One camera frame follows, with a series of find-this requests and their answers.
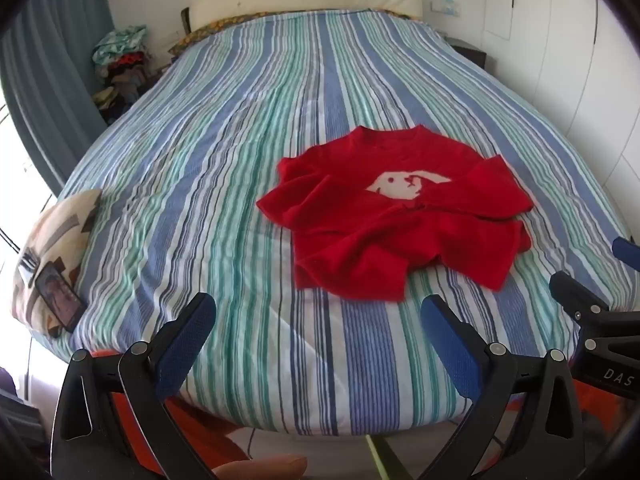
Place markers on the grey-blue curtain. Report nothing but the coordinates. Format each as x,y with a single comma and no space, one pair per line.
40,85

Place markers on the red sweater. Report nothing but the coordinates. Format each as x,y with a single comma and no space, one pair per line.
400,240

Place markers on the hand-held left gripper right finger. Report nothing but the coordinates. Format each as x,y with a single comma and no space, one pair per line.
450,345

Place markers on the black smartphone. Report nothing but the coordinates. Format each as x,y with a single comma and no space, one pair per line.
60,300

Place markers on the green strip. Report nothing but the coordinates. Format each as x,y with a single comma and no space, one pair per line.
377,457

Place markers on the pile of clothes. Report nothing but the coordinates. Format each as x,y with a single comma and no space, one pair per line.
120,70

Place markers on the dark nightstand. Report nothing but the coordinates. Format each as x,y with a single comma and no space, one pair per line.
475,55

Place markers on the window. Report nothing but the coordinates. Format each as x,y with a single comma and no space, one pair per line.
15,170

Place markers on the beige patterned cushion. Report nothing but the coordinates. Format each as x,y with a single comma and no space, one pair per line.
55,220

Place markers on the white wall socket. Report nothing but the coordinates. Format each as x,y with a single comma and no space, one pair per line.
445,6

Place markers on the white wardrobe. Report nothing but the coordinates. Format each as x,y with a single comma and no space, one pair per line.
550,60

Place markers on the orange clothing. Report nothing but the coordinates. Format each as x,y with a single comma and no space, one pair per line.
210,430

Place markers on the person's left hand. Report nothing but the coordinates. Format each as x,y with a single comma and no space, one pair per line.
260,467

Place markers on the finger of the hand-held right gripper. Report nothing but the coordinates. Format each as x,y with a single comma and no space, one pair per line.
575,292
627,252

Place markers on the striped bedspread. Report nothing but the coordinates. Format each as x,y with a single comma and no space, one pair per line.
225,160

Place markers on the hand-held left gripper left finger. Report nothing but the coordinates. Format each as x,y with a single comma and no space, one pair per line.
187,340

